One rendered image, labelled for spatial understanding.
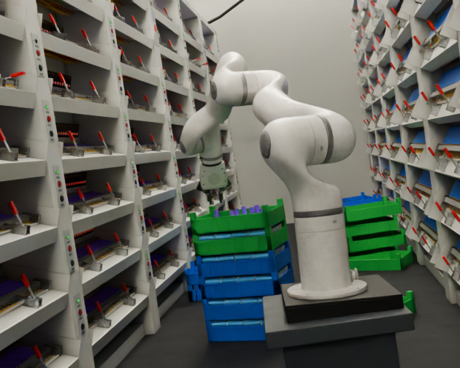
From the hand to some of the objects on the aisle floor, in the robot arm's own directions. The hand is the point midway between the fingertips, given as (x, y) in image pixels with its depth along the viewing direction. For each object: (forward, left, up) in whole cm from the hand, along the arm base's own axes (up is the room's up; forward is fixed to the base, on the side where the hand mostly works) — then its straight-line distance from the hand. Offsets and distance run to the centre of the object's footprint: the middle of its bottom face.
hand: (215, 197), depth 228 cm
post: (+38, -21, -52) cm, 68 cm away
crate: (-9, +6, -52) cm, 53 cm away
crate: (-50, +17, -50) cm, 73 cm away
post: (+54, +47, -55) cm, 91 cm away
